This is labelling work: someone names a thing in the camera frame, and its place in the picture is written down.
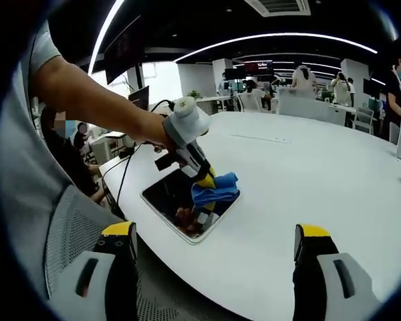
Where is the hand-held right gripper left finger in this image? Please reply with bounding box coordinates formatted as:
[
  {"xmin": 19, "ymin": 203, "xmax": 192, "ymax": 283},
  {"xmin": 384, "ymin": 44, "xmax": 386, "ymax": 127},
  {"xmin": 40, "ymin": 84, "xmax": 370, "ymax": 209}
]
[{"xmin": 49, "ymin": 220, "xmax": 140, "ymax": 321}]

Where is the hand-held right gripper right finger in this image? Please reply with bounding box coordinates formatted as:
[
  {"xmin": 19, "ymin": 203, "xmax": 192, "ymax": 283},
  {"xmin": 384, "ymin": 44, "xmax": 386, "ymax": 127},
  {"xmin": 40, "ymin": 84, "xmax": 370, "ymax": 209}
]
[{"xmin": 292, "ymin": 223, "xmax": 382, "ymax": 321}]

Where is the blue cleaning cloth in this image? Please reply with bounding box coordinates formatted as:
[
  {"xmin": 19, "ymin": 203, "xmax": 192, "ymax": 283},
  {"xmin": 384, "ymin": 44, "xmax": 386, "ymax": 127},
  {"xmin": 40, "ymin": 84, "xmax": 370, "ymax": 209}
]
[{"xmin": 190, "ymin": 171, "xmax": 241, "ymax": 211}]

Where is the black tablet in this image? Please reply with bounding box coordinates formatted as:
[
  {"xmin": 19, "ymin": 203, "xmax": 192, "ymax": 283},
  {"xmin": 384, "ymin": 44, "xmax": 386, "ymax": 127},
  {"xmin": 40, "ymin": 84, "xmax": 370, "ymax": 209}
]
[{"xmin": 140, "ymin": 167, "xmax": 241, "ymax": 245}]

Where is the person's left hand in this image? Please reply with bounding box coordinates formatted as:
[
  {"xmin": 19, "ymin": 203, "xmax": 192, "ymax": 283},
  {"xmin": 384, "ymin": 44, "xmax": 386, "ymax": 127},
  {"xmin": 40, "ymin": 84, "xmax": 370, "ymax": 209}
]
[{"xmin": 141, "ymin": 138, "xmax": 171, "ymax": 155}]

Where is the white low cabinet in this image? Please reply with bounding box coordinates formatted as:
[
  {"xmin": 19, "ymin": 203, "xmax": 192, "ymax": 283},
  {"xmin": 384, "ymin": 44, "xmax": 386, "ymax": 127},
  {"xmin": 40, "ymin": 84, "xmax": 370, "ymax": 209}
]
[{"xmin": 195, "ymin": 95, "xmax": 233, "ymax": 115}]

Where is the open silver laptop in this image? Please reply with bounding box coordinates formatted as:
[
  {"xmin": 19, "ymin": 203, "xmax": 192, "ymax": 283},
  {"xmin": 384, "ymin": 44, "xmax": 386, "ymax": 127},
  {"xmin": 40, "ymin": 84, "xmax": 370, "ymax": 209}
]
[{"xmin": 127, "ymin": 85, "xmax": 150, "ymax": 111}]

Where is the grey mesh chair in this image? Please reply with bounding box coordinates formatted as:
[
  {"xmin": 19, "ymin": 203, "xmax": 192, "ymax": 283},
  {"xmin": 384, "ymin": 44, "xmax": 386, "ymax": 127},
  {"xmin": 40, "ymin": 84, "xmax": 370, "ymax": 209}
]
[{"xmin": 43, "ymin": 183, "xmax": 241, "ymax": 321}]

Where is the hanging red display screen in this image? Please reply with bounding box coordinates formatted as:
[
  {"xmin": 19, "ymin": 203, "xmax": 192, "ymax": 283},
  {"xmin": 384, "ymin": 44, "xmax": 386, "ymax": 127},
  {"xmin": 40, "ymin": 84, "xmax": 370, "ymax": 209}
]
[{"xmin": 243, "ymin": 60, "xmax": 275, "ymax": 76}]

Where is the large black monitor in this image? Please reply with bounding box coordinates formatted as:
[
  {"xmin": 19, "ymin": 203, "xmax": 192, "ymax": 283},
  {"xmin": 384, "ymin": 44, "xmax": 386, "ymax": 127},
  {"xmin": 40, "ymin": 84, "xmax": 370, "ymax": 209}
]
[{"xmin": 103, "ymin": 15, "xmax": 146, "ymax": 85}]

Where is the straight ceiling light strip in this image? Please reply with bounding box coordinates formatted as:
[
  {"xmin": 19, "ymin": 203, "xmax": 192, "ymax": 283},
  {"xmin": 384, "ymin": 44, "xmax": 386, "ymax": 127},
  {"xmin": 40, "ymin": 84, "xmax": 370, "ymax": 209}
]
[{"xmin": 87, "ymin": 0, "xmax": 126, "ymax": 75}]

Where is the white desk partition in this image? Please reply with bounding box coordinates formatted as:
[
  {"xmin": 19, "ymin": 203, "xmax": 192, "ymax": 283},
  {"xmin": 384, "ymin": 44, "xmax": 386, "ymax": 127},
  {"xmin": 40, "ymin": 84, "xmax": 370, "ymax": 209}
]
[{"xmin": 277, "ymin": 87, "xmax": 347, "ymax": 127}]

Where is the curved ceiling light strip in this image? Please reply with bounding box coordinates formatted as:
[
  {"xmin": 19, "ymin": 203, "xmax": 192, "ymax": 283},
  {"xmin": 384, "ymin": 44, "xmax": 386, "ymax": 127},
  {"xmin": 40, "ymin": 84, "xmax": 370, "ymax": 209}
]
[{"xmin": 172, "ymin": 32, "xmax": 379, "ymax": 63}]

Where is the person's grey shirt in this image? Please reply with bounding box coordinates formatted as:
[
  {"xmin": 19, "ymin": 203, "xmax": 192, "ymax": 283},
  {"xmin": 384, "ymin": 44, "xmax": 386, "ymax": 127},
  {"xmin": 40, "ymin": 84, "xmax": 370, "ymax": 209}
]
[{"xmin": 0, "ymin": 19, "xmax": 75, "ymax": 302}]

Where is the ceiling air vent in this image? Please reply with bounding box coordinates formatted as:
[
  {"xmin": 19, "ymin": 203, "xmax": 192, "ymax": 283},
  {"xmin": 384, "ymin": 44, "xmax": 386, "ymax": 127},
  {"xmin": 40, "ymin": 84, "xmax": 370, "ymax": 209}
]
[{"xmin": 243, "ymin": 0, "xmax": 312, "ymax": 17}]

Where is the white office chair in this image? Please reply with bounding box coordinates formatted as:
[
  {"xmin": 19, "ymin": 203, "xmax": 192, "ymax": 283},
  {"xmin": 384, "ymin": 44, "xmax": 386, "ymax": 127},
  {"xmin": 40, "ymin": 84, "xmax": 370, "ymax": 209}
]
[{"xmin": 352, "ymin": 106, "xmax": 376, "ymax": 135}]

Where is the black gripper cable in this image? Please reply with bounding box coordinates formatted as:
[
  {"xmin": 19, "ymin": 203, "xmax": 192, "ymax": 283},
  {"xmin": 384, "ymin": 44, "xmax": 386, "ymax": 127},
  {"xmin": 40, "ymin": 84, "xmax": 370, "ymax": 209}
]
[{"xmin": 148, "ymin": 98, "xmax": 175, "ymax": 115}]

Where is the black power cable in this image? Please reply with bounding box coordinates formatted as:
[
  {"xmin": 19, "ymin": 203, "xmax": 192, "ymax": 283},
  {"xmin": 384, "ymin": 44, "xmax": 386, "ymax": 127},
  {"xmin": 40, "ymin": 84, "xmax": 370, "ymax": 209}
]
[{"xmin": 98, "ymin": 142, "xmax": 145, "ymax": 217}]

